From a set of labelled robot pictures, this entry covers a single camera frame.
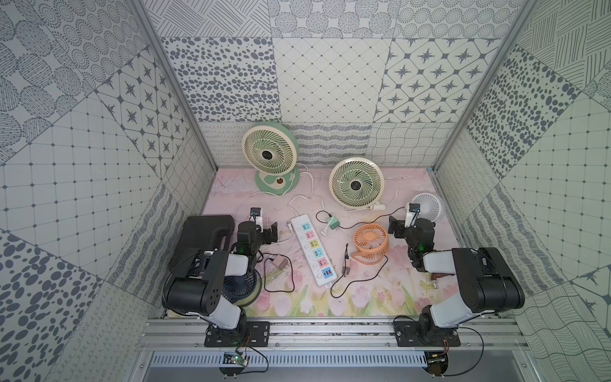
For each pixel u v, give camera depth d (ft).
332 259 2.95
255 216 2.68
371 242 2.82
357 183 3.19
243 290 2.47
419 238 2.40
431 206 3.05
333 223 3.17
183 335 2.49
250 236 2.39
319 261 2.87
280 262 2.88
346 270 2.76
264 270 2.87
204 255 1.73
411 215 2.73
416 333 2.40
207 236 2.97
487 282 1.53
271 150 3.04
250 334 2.40
